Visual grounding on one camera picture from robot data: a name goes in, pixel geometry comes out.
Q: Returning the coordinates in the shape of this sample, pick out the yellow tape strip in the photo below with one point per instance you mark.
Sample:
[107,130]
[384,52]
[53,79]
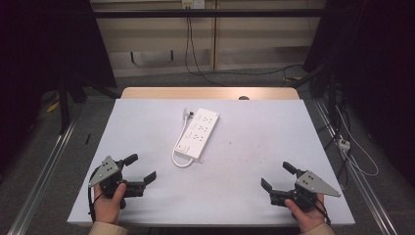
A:
[53,106]

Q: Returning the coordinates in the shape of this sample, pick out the black curtain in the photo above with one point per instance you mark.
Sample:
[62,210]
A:
[375,65]
[49,49]

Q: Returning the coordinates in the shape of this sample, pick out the black metal stand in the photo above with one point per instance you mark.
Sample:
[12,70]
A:
[64,104]

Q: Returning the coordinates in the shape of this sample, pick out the aluminium floor rail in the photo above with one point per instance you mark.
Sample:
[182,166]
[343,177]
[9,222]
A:
[359,182]
[42,182]

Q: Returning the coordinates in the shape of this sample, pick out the person's left hand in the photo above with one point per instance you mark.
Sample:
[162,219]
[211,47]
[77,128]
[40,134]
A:
[107,209]

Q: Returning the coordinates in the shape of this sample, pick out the small black floor object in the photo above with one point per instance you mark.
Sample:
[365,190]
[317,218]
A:
[87,138]

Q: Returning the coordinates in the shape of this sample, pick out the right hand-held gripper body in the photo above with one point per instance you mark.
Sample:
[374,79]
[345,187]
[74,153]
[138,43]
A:
[313,184]

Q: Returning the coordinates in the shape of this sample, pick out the black horizontal bar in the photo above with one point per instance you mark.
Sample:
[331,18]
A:
[208,13]

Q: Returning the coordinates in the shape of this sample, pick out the white plug adapter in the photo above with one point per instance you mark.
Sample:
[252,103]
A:
[344,144]

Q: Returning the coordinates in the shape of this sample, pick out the white wall socket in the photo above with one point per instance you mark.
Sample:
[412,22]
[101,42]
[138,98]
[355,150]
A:
[193,3]

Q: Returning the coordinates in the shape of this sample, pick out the white power strip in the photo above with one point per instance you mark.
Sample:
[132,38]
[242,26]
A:
[199,132]

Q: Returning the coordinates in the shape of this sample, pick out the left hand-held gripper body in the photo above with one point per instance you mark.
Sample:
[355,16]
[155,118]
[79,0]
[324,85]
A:
[106,171]

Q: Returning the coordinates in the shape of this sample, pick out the person's right hand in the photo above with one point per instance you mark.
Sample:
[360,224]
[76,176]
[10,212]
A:
[310,218]

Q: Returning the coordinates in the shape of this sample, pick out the wooden table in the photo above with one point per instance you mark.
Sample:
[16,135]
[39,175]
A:
[195,93]

